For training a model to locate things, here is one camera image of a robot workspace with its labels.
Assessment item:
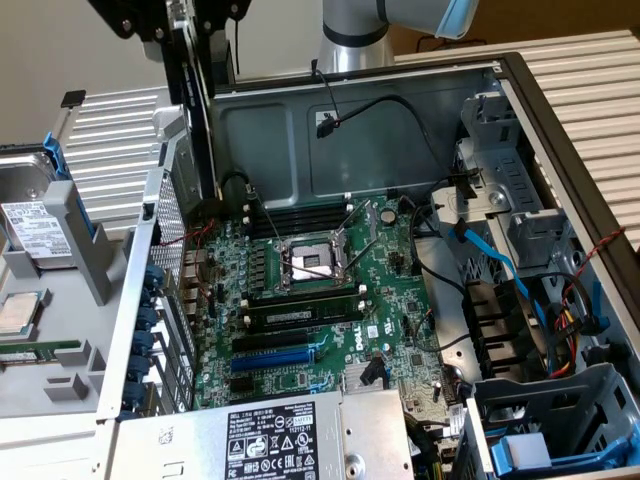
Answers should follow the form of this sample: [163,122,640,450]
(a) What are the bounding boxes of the grey disk bay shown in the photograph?
[462,362,640,476]

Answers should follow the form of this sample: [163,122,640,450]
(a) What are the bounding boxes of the green Dell motherboard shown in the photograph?
[184,196,469,426]

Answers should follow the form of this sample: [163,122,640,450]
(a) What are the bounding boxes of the blue slot latch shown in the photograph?
[137,302,161,331]
[144,263,167,294]
[133,329,157,357]
[128,355,152,384]
[123,382,146,409]

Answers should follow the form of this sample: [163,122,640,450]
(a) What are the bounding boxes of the hard disk with blue caddy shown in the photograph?
[0,130,71,262]

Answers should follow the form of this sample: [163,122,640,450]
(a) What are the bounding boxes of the grey parts rack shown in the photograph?
[0,179,132,419]

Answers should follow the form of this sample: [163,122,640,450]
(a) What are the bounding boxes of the silver metal drive cage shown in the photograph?
[452,92,576,274]

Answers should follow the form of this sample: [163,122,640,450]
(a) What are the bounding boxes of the thin metal locking lever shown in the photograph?
[247,184,282,241]
[344,232,379,281]

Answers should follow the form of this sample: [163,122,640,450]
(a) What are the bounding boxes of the black box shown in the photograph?
[209,34,237,86]

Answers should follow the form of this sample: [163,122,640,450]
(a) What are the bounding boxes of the red black twisted wire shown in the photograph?
[159,227,219,247]

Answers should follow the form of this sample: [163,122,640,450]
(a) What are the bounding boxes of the silver post black cap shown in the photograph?
[49,89,87,146]

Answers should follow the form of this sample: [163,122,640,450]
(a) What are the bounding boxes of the yellow red wire bundle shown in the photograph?
[544,302,584,380]

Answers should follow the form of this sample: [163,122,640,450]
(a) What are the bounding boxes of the open metal PC case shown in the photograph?
[94,49,640,480]

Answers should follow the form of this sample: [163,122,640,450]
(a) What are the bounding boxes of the blue expansion slot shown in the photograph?
[230,348,315,372]

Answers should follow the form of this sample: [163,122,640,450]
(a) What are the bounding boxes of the silver chipset heatsink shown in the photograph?
[343,362,387,396]

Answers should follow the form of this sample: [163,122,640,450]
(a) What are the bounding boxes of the thin black wire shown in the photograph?
[408,202,471,301]

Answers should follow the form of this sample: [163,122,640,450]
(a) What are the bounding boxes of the silver power supply unit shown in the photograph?
[114,387,416,480]

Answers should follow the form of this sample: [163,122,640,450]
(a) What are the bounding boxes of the CPU socket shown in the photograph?
[272,234,351,294]

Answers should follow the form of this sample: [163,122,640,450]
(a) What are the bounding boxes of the green RAM stick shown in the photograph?
[0,339,84,366]

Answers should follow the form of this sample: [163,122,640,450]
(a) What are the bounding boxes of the black case fan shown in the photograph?
[463,279,546,381]

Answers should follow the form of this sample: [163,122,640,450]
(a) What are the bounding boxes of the metal socket cover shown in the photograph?
[335,198,374,274]

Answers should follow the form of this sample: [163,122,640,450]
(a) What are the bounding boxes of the silver corner clamp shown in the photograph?
[152,107,184,149]

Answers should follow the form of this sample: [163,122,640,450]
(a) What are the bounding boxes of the long black expansion slot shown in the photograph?
[231,331,312,355]

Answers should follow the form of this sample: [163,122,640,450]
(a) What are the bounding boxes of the green graphics card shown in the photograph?
[163,0,225,204]

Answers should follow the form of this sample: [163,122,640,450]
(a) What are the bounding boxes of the silver CPU chip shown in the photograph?
[0,291,41,335]

